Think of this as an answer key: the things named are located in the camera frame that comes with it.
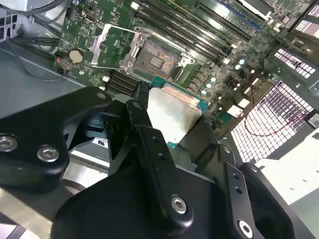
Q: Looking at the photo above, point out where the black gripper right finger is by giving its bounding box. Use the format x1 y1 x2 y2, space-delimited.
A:
179 119 311 239

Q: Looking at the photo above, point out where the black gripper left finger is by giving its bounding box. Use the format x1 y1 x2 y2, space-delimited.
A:
0 83 195 231

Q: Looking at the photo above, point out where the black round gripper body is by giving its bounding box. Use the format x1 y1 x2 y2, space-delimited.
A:
51 161 234 239

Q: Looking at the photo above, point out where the silver CPU green edge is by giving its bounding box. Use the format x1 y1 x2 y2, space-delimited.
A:
147 75 210 150

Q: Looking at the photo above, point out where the metal socket cover frame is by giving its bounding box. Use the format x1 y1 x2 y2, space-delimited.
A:
90 24 144 70

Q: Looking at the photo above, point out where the wire locking lever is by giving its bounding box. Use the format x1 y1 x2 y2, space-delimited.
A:
171 57 195 80
134 26 185 49

